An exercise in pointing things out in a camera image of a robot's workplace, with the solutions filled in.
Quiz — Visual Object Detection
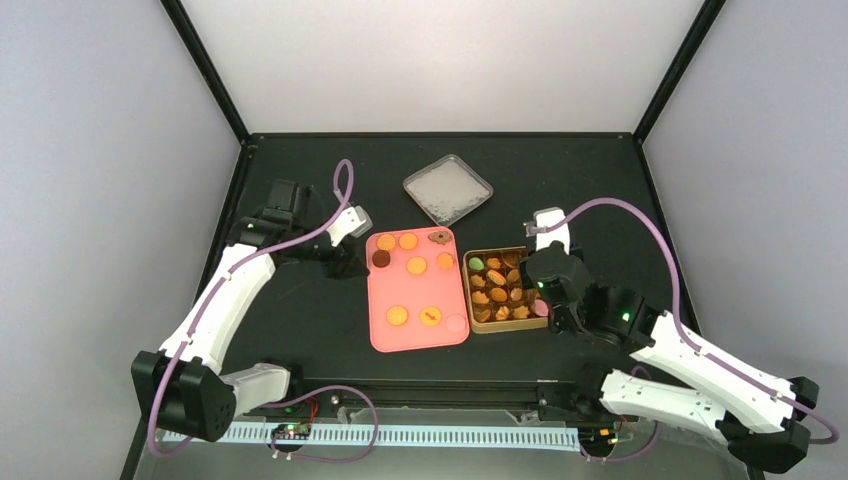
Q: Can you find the pale pink cookie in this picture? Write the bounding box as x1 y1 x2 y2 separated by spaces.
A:
532 298 549 317
445 315 468 333

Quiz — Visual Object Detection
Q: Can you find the gold cookie tin box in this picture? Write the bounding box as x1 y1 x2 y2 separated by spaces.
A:
461 247 547 334

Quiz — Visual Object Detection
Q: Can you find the pink plastic tray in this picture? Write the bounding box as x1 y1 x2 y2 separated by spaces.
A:
366 226 470 353

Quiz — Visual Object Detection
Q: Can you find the green round cookie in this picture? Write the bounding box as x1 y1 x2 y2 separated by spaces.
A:
467 257 486 272

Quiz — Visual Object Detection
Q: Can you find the clear plastic lid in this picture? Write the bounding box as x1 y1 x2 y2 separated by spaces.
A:
402 154 494 227

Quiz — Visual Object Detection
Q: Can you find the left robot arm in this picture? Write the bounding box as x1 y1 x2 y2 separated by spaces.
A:
131 180 373 442

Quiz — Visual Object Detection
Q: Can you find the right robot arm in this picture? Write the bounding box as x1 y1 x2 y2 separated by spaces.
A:
519 241 819 474

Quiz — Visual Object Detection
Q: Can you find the dark chocolate cookie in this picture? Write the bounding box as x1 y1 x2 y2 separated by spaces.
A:
371 249 392 268

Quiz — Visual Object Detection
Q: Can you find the brown flower cookie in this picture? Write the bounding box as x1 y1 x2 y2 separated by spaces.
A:
428 230 453 245

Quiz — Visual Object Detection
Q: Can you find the beige round cookie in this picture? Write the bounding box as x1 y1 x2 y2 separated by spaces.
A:
436 252 456 270

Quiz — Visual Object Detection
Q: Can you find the yellow cookie red mark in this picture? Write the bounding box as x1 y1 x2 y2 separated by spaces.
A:
419 306 442 327

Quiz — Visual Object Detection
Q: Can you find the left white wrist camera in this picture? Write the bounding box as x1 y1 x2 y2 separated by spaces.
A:
327 206 373 247

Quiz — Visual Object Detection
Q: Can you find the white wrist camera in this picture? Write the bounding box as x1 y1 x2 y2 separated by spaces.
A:
524 207 571 254
327 206 373 247

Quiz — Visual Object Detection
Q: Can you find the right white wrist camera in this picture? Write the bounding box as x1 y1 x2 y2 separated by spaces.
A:
524 207 571 254

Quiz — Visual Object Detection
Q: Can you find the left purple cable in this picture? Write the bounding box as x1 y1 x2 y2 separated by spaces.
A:
145 158 381 464

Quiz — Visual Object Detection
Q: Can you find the purple cable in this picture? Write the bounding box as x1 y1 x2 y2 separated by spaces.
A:
145 158 381 464
529 197 841 464

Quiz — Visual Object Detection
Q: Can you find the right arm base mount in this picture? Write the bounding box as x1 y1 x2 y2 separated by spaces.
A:
533 382 622 426

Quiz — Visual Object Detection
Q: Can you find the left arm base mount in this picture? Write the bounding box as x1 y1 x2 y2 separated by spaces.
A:
241 390 342 420

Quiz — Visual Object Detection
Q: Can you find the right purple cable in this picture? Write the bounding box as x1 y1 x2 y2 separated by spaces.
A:
529 197 841 464

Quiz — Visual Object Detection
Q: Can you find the white slotted cable duct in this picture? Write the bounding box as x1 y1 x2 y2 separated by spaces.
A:
161 421 582 454

